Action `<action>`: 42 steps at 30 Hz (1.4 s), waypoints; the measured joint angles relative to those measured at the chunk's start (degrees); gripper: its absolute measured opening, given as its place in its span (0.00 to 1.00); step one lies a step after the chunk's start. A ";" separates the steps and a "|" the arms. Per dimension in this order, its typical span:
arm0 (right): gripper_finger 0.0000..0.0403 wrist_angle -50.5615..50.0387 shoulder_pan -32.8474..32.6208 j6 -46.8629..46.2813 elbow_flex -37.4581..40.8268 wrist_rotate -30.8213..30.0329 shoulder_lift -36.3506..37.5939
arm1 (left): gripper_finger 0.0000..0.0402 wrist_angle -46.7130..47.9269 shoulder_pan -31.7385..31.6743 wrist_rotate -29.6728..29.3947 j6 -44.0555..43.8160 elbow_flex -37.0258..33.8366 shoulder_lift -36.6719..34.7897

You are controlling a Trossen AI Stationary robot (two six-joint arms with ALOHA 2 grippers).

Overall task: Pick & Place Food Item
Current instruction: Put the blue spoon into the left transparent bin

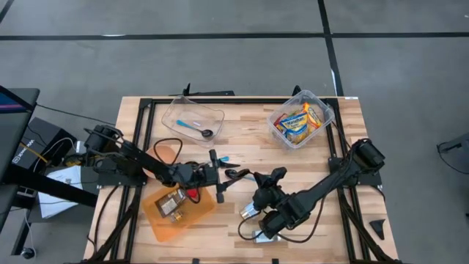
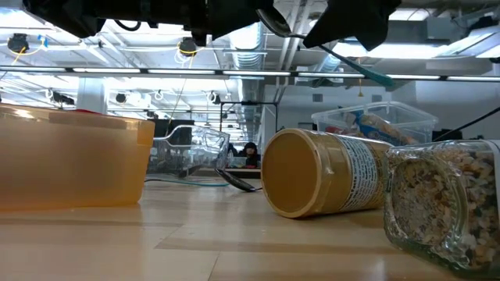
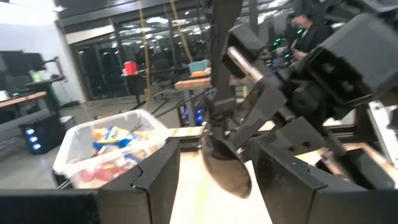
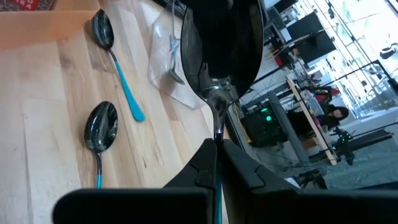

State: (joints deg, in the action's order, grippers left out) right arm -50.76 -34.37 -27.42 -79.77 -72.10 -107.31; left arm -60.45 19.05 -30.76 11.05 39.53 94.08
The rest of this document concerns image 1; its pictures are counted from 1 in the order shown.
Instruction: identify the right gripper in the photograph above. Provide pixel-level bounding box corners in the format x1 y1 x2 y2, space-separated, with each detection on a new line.
252 166 290 212

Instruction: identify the orange plastic bowl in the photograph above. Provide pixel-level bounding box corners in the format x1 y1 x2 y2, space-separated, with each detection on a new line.
144 144 177 180

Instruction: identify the black monitor with blue screen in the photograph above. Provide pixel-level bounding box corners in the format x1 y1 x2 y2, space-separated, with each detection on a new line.
0 85 41 184

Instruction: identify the glass seasoning jar white label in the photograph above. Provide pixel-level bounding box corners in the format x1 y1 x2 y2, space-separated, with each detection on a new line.
251 230 282 244

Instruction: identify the yellow and black device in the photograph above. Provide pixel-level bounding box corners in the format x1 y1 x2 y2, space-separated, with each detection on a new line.
62 155 100 168

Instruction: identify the black cart frame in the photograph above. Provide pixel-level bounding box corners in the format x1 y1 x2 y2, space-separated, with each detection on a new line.
0 163 99 260

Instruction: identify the blue and yellow ramen packet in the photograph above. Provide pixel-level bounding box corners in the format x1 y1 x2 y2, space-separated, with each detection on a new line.
281 111 313 145

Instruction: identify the orange square plate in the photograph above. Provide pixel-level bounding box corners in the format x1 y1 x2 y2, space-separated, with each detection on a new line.
141 184 218 243

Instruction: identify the white paper sheet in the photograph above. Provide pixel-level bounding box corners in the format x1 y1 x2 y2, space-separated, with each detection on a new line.
37 164 84 220

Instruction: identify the yellow and red ramen packet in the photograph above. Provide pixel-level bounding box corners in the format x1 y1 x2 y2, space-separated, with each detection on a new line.
273 112 289 133

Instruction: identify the black power cable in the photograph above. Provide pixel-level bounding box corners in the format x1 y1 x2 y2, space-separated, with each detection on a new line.
35 103 117 126

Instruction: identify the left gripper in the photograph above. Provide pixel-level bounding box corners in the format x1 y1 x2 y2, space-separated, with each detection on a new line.
174 148 242 205

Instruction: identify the long black camera mount bracket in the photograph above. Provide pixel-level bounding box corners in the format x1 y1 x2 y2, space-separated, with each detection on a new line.
171 83 235 98

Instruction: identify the orange ramen packet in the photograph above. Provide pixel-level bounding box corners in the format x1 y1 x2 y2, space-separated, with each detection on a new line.
301 102 324 130

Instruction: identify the clear plastic food container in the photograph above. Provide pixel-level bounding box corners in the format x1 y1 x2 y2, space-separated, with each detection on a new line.
266 89 336 150

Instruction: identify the clear plastic tray left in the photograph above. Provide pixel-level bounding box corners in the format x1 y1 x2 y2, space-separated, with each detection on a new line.
160 95 226 150

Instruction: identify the black triangular bracket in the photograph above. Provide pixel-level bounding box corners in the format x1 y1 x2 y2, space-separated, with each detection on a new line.
369 219 387 241

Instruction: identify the black computer box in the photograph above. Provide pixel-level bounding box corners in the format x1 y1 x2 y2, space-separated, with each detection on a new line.
10 117 78 173

